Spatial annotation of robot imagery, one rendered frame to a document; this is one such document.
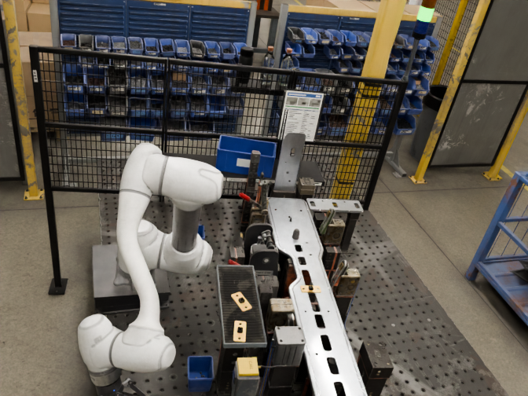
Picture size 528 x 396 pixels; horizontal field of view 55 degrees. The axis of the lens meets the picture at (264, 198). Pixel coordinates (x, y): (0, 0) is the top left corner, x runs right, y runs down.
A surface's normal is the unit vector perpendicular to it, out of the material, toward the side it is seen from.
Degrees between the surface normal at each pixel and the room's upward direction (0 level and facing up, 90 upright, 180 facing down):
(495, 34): 91
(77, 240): 0
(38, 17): 90
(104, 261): 4
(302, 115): 90
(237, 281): 0
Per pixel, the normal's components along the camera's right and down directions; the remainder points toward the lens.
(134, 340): -0.23, -0.49
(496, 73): 0.29, 0.59
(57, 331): 0.15, -0.82
